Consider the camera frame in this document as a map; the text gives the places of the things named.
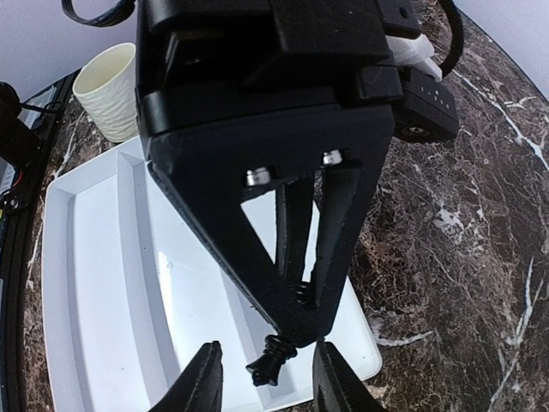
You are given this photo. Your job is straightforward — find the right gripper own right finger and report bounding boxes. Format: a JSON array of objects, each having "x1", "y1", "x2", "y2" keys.
[{"x1": 312, "y1": 341, "x2": 382, "y2": 412}]

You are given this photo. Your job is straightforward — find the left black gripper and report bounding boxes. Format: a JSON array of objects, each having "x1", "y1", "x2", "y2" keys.
[{"x1": 135, "y1": 0, "x2": 421, "y2": 138}]

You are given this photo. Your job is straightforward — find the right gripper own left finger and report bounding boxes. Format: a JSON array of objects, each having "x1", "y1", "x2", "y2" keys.
[{"x1": 149, "y1": 341, "x2": 223, "y2": 412}]

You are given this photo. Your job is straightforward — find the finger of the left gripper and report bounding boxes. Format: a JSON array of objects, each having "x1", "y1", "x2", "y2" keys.
[
  {"x1": 148, "y1": 105, "x2": 395, "y2": 348},
  {"x1": 275, "y1": 172, "x2": 316, "y2": 288}
]

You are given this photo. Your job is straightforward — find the black queen chess piece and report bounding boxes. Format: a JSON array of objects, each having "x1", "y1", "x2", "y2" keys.
[{"x1": 244, "y1": 282, "x2": 317, "y2": 387}]

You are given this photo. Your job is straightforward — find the white plastic tray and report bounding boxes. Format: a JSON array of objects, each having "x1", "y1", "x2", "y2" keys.
[{"x1": 41, "y1": 137, "x2": 383, "y2": 412}]

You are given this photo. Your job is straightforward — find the cream ceramic mug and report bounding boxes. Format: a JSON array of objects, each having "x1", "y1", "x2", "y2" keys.
[{"x1": 72, "y1": 42, "x2": 139, "y2": 143}]

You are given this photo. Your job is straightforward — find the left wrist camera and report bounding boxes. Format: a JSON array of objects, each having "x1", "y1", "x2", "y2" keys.
[{"x1": 387, "y1": 34, "x2": 460, "y2": 143}]

